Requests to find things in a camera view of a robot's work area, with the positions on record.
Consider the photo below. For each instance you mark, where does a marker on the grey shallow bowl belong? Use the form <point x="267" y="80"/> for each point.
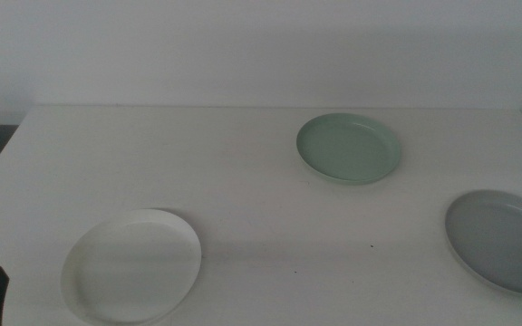
<point x="501" y="240"/>

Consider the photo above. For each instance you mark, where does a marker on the white shallow bowl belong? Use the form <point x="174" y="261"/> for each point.
<point x="129" y="271"/>

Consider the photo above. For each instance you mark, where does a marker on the pale green shallow bowl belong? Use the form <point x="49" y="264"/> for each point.
<point x="347" y="149"/>

